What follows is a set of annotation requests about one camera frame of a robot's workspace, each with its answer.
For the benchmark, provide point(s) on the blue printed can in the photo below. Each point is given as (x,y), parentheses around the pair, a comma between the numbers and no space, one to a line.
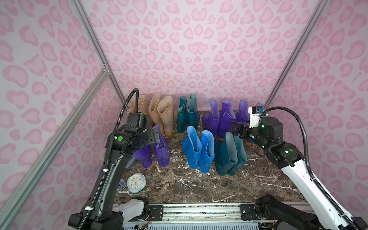
(122,184)

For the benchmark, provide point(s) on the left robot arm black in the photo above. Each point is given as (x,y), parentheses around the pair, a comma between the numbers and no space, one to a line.
(98,213)

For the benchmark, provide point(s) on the teal boot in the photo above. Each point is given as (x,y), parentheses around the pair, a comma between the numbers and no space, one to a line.
(182,115)
(241,157)
(225,154)
(192,111)

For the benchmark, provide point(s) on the purple boot tip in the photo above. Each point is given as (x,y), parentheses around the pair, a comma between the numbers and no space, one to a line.
(211,120)

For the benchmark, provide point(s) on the purple boot shaft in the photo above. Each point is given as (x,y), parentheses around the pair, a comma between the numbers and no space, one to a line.
(227,116)

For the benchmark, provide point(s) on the aluminium diagonal brace left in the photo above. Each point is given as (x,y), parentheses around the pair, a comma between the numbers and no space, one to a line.
(31,179)

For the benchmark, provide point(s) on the blue boot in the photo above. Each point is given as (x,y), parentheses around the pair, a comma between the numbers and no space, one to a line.
(207,152)
(192,147)

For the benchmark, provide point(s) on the aluminium frame post left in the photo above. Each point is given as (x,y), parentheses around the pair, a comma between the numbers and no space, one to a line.
(87,25)

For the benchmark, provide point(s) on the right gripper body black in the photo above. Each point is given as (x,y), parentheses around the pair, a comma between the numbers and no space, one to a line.
(237,130)

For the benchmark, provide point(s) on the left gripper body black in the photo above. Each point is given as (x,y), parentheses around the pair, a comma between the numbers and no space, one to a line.
(155,136)

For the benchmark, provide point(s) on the beige boot with paper stuffing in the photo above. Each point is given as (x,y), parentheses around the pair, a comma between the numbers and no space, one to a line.
(165,110)

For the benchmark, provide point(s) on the aluminium frame post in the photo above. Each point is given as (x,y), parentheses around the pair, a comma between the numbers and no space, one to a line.
(311,24)
(87,25)

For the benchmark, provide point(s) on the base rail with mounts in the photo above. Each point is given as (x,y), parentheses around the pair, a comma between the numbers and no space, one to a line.
(205,216)

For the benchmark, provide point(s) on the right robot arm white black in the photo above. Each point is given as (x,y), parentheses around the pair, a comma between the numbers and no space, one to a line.
(328,213)

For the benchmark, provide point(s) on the aluminium frame post right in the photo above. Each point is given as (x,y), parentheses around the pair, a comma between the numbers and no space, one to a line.
(311,24)

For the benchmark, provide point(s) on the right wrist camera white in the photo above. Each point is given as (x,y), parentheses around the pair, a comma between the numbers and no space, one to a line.
(255,117)

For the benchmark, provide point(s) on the mint alarm clock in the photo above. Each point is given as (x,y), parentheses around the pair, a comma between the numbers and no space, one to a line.
(136,183)

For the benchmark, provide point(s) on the beige boot pair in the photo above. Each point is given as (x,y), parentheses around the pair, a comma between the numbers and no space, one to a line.
(143,107)
(132,106)

